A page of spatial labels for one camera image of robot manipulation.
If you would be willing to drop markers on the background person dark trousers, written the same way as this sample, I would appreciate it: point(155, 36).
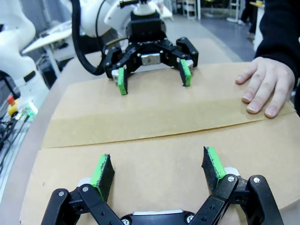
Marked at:
point(248, 11)

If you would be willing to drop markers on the brown cardboard shipping box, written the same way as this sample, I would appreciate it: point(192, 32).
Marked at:
point(164, 164)

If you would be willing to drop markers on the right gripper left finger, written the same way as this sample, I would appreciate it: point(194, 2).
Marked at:
point(103, 178)

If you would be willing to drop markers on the white floor stand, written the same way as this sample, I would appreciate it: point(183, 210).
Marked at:
point(235, 18)

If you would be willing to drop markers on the green lit device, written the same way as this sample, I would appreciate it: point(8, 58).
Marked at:
point(30, 109)

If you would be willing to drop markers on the person's left forearm black sleeve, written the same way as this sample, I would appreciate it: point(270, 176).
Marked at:
point(279, 35)

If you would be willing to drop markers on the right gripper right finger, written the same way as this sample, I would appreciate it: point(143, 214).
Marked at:
point(215, 173)

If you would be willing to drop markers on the white metal rack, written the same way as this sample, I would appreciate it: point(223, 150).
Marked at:
point(191, 9)

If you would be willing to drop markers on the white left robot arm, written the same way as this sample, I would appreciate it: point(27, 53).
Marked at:
point(93, 18)

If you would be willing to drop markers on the white curved desk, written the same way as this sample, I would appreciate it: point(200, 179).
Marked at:
point(51, 35)

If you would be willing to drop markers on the yellow red emergency stop button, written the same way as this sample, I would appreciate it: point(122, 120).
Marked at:
point(12, 107)

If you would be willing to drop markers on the person's left hand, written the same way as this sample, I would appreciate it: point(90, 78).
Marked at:
point(269, 82)

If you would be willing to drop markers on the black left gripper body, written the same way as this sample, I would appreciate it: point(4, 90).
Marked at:
point(147, 28)

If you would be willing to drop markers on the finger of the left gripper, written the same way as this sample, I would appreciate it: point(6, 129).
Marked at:
point(185, 75)
point(123, 82)

